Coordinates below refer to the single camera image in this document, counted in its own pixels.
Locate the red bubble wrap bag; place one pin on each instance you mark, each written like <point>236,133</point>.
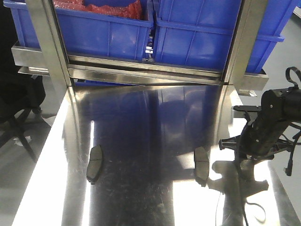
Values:
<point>132,11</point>

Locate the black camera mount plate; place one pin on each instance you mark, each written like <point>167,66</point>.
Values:
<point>247,108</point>

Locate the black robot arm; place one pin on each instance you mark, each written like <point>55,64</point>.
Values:
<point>266,123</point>

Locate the brake pad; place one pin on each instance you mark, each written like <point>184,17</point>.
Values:
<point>94,167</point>
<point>201,161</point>

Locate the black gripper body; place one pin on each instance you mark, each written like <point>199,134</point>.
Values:
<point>260,137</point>

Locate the stainless steel rack frame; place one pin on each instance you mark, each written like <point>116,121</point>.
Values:
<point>52,59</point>

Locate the left blue plastic crate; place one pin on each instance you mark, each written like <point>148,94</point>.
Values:
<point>91,33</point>

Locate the black office chair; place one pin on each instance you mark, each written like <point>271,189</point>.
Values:
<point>19,94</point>

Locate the blue plastic crate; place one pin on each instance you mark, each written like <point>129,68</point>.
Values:
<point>91,33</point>
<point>199,32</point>

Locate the right blue plastic crate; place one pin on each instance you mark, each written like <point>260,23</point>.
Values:
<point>199,32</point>

